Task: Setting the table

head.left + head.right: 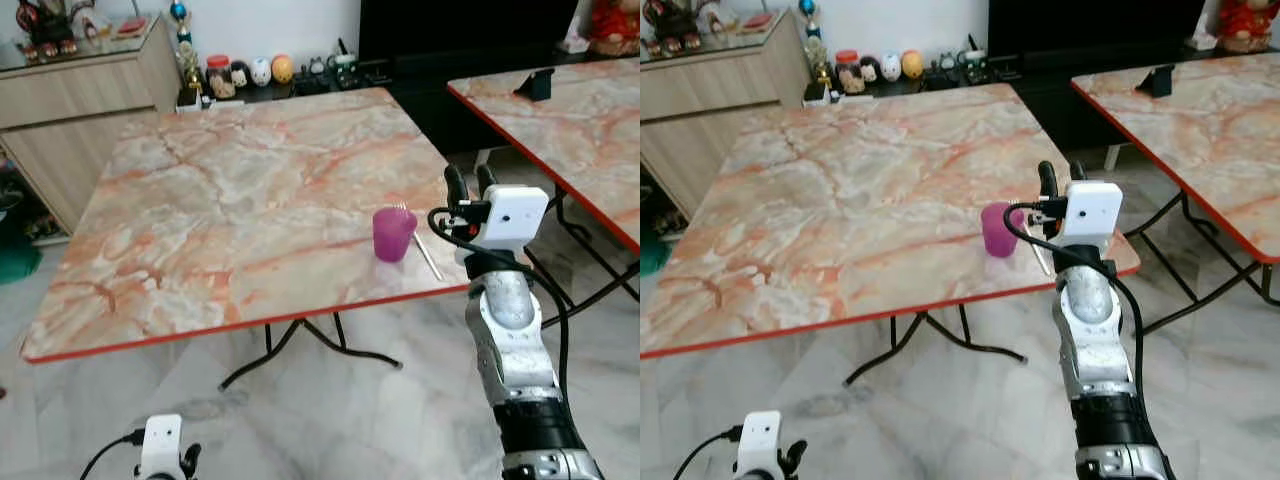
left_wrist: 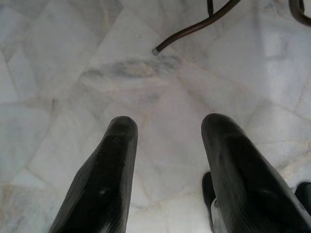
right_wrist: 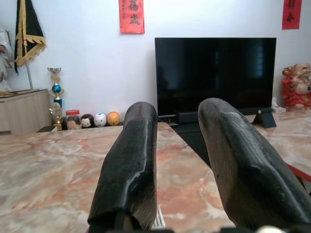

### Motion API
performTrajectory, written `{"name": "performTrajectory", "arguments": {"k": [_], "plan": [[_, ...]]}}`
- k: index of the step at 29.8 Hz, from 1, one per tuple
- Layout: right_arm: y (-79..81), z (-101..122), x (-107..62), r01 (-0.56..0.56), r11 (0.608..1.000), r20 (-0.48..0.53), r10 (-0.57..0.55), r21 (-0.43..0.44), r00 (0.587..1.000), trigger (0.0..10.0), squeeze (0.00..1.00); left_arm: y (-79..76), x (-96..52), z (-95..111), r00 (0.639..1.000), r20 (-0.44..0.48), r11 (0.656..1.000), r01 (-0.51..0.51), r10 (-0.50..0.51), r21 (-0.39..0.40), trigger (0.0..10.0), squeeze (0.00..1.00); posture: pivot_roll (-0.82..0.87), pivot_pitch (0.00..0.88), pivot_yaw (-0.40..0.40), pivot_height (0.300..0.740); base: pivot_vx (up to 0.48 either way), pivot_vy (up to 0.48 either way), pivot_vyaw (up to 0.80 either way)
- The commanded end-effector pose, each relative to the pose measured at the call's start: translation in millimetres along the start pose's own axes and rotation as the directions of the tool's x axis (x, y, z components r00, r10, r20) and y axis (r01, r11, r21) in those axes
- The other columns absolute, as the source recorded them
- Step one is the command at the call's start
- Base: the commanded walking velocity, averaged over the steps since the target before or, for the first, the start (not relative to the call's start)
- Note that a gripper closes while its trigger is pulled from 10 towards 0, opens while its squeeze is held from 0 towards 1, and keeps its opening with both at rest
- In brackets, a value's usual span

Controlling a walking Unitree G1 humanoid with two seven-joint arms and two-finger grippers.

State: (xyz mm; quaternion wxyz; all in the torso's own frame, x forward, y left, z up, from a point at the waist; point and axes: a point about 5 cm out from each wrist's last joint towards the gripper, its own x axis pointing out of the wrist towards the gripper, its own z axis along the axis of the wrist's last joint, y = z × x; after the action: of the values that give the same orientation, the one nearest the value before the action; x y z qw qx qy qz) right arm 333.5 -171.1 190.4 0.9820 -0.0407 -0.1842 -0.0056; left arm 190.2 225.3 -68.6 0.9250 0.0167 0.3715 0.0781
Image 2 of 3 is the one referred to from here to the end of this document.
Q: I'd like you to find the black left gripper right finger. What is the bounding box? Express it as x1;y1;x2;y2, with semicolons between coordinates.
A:
201;113;311;233

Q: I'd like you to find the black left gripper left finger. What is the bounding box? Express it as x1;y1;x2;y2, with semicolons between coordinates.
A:
48;116;138;233

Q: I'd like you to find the black robot foot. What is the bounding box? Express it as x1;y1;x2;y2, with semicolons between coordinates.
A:
294;182;311;211

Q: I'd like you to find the dark brown metal chair leg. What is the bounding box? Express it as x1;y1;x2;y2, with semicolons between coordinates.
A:
152;0;240;54
288;0;311;26

